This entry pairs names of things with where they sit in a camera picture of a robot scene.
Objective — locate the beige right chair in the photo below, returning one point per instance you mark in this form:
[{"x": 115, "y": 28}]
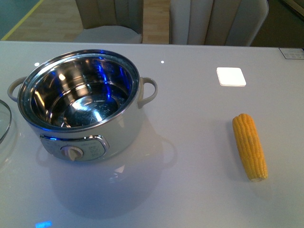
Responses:
[{"x": 216, "y": 22}]

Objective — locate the beige chair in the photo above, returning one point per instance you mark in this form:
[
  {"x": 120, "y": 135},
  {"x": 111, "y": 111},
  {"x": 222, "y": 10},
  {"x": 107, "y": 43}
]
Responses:
[
  {"x": 216, "y": 22},
  {"x": 111, "y": 21}
]

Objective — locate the cream electric cooking pot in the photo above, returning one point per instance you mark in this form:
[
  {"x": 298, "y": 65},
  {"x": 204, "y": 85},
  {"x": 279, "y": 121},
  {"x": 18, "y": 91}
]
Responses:
[{"x": 83, "y": 105}]

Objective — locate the beige left chair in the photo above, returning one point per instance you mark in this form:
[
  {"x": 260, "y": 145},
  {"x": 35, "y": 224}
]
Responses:
[{"x": 111, "y": 21}]

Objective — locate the table control panel label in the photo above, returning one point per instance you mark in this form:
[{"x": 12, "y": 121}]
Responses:
[{"x": 292, "y": 53}]

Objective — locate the white square coaster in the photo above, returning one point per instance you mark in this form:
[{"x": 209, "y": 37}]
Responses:
[{"x": 230, "y": 76}]

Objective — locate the glass pot lid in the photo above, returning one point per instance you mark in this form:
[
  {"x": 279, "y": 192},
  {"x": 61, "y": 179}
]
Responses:
[{"x": 5, "y": 120}]

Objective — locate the yellow corn cob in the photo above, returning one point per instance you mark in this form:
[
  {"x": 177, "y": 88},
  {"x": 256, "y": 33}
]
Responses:
[{"x": 249, "y": 148}]

